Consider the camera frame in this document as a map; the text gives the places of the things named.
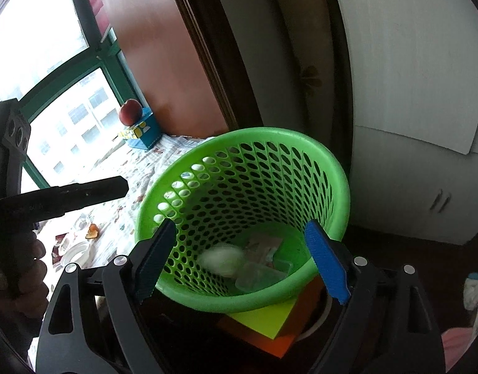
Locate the white round plastic lid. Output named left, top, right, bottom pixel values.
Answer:
left=61, top=242, right=91, bottom=268

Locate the orange candy wrapper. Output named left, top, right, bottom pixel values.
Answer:
left=85, top=223, right=100, bottom=240

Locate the clear plastic container lid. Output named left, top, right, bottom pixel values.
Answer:
left=234, top=260, right=293, bottom=293

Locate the orange red snack bag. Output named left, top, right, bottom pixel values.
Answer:
left=51, top=233, right=69, bottom=264

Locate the person left hand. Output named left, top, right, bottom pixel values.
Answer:
left=0, top=231, right=49, bottom=320

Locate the patterned white bed sheet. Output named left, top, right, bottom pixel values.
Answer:
left=38, top=135, right=203, bottom=286

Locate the floral cloth bundle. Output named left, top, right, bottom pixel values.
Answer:
left=463, top=273, right=478, bottom=343

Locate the orange yellow box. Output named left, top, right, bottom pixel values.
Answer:
left=219, top=277, right=324, bottom=358

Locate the red apple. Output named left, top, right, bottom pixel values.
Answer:
left=118, top=99, right=143, bottom=127

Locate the blue yellow tissue box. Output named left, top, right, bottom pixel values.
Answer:
left=118, top=107, right=163, bottom=150

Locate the green plastic waste basket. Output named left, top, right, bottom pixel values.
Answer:
left=135, top=127, right=350, bottom=313

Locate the brown wooden wardrobe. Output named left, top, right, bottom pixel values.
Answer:
left=102, top=0, right=236, bottom=138

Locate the white cabinet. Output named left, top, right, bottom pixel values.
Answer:
left=338, top=0, right=478, bottom=245

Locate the green window frame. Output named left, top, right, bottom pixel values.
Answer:
left=0, top=0, right=138, bottom=192

